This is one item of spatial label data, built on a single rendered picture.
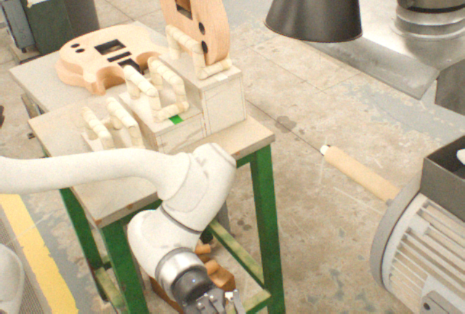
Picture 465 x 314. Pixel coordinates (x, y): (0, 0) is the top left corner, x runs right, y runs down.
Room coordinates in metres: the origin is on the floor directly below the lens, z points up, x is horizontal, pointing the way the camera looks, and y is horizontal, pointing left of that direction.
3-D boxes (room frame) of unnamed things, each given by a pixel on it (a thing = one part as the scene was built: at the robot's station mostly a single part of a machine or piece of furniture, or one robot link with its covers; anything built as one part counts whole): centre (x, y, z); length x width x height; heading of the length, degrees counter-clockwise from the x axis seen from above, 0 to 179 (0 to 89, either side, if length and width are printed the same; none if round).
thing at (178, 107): (1.38, 0.17, 1.04); 0.11 x 0.03 x 0.03; 119
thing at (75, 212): (1.60, 0.63, 0.45); 0.05 x 0.05 x 0.90; 29
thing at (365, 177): (0.74, -0.22, 1.25); 0.18 x 0.03 x 0.03; 29
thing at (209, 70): (1.45, 0.03, 1.12); 0.11 x 0.03 x 0.03; 119
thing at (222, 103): (1.53, 0.08, 1.02); 0.27 x 0.15 x 0.17; 29
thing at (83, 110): (1.37, 0.39, 1.04); 0.20 x 0.03 x 0.03; 28
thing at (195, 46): (1.52, 0.11, 1.20); 0.20 x 0.03 x 0.03; 28
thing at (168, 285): (0.73, 0.13, 1.07); 0.09 x 0.06 x 0.09; 119
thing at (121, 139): (1.39, 0.35, 0.94); 0.27 x 0.15 x 0.01; 29
